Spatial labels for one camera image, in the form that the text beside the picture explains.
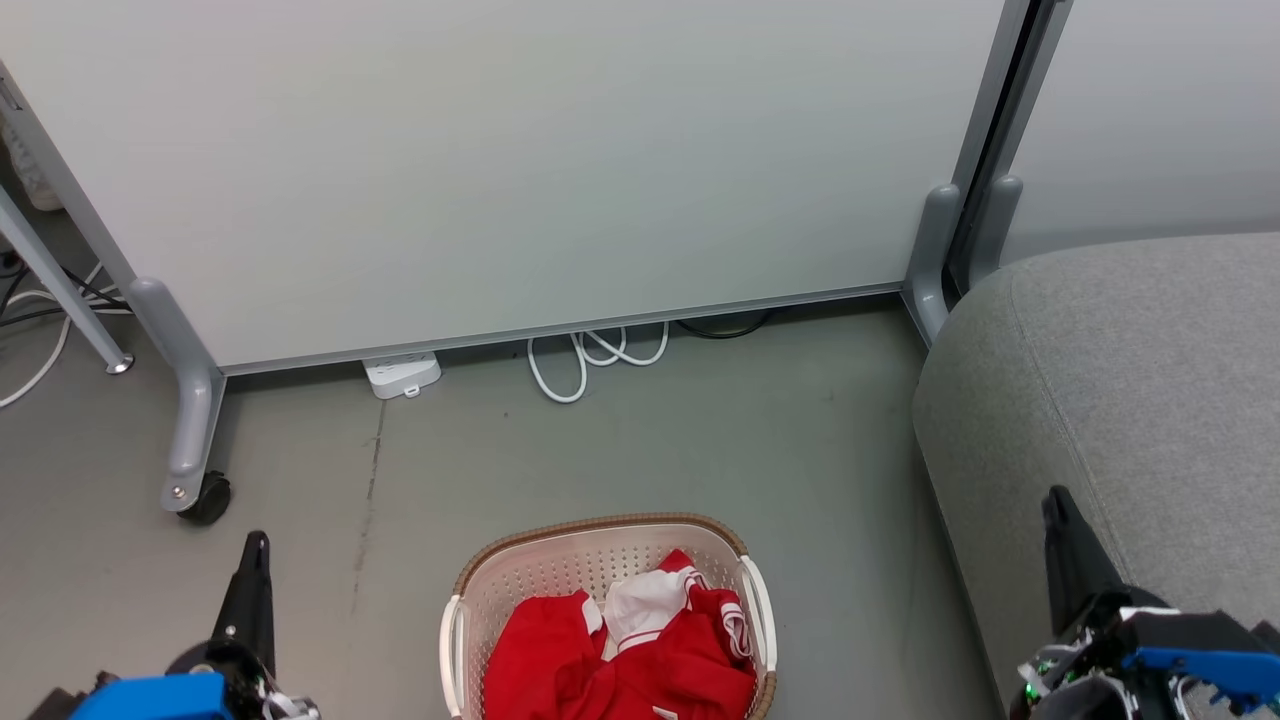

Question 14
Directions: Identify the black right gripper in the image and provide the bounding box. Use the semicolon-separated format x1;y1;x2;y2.
1010;486;1280;720

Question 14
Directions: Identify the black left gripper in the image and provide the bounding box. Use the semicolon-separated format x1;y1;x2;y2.
165;530;321;720

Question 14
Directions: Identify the grey fabric sofa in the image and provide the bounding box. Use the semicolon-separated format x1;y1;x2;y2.
912;233;1280;720

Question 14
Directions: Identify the grey partition leg with caster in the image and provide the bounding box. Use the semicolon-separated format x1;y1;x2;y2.
127;277;234;527

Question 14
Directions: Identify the white power strip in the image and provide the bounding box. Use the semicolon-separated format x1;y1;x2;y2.
362;351;443;401

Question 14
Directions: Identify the cream perforated laundry basket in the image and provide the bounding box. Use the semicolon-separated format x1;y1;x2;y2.
439;513;778;720

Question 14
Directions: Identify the grey metal table leg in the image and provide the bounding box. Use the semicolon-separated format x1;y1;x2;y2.
0;184;135;376

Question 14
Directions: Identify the red and white striped garment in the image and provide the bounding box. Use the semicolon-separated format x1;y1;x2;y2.
590;549;758;720

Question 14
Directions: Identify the narrow white partition panel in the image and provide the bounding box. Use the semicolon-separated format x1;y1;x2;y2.
948;0;1280;293

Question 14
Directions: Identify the white perforated object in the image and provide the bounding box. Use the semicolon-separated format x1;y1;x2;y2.
0;78;63;212

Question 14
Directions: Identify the large white partition panel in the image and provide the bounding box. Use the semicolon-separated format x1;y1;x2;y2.
0;0;1033;377

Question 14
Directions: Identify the blue left camera mount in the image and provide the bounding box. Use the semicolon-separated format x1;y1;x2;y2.
68;671;229;720

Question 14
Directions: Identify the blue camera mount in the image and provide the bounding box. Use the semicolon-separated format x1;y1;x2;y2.
1120;646;1280;713
68;671;229;720

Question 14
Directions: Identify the blue right camera mount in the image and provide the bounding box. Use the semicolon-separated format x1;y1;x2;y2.
1120;646;1280;713

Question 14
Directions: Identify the long white floor cable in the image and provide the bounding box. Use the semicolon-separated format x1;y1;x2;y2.
0;263;132;410

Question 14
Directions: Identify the thin black cable bundle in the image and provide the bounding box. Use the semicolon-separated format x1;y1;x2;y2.
0;252;129;329

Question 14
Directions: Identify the looped white cable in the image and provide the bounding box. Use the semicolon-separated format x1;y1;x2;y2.
526;321;670;405

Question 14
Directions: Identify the black floor cable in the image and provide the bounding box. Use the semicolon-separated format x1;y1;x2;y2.
676;311;773;340

